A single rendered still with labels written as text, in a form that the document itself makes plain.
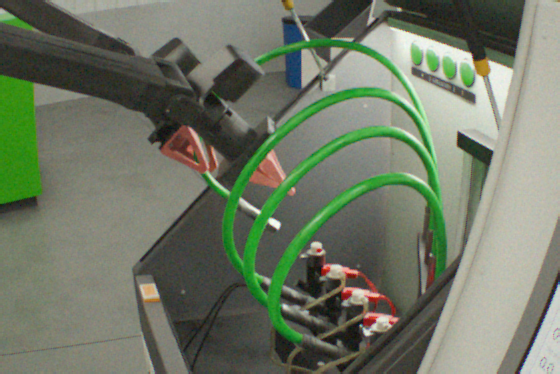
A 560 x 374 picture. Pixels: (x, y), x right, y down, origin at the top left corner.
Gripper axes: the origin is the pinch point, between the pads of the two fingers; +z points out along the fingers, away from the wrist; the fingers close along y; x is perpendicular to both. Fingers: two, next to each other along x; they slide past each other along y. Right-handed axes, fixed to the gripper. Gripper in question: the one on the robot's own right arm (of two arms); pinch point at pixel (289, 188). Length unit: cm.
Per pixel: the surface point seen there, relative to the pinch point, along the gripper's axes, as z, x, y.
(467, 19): -9.3, -29.3, 33.0
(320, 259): 11.2, -0.7, -4.7
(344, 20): 66, 402, 24
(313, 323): 10.1, -17.4, -7.0
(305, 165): -6.2, -17.1, 7.5
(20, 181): -38, 284, -187
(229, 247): -3.7, -11.7, -8.2
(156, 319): 2.7, 6.4, -35.2
